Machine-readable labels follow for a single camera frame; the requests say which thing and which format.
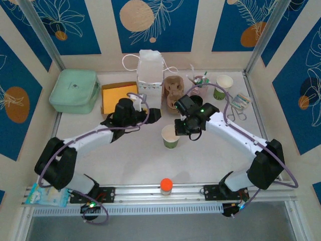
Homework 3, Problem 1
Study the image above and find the aluminium frame post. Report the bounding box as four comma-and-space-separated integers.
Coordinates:
17, 0, 66, 72
244, 0, 293, 76

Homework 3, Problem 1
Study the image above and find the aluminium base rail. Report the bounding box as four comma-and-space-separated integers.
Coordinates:
22, 181, 298, 205

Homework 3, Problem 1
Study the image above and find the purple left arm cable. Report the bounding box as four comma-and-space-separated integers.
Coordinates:
37, 92, 150, 225

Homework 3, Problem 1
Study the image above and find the orange capped small jar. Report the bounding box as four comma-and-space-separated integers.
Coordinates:
160, 178, 174, 196

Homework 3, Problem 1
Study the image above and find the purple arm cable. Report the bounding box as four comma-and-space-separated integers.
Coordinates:
37, 92, 150, 225
192, 82, 299, 219

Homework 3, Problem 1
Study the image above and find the white paper carry bag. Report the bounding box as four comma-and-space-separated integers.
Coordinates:
122, 49, 178, 113

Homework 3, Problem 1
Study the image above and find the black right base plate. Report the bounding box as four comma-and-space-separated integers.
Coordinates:
203, 184, 249, 201

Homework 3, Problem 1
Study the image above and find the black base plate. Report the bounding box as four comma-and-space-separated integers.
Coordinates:
69, 187, 116, 204
203, 184, 249, 201

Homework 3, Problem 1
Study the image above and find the blue white snack packet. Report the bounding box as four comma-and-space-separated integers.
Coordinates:
25, 183, 71, 208

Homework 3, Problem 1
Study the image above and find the mint green zip case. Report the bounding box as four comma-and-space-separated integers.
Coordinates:
49, 69, 101, 114

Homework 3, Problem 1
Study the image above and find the white green paper cup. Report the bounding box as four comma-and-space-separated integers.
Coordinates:
161, 124, 181, 150

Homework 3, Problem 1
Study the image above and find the black base controller board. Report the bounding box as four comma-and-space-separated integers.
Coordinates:
80, 202, 101, 221
222, 203, 248, 218

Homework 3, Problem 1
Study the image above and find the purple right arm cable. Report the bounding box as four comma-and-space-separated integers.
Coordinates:
192, 82, 299, 219

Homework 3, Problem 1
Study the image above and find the green cup with lid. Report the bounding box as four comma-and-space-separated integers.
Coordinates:
213, 74, 234, 101

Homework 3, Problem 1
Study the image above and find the brown cardboard napkin box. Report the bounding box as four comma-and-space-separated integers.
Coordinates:
100, 81, 140, 121

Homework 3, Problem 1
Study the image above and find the pink holder cup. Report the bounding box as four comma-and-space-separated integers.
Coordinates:
192, 75, 210, 100

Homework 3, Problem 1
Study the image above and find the white slotted cable duct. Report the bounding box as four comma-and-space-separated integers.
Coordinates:
32, 203, 224, 217

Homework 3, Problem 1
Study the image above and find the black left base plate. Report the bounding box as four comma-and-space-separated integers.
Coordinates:
69, 187, 116, 204

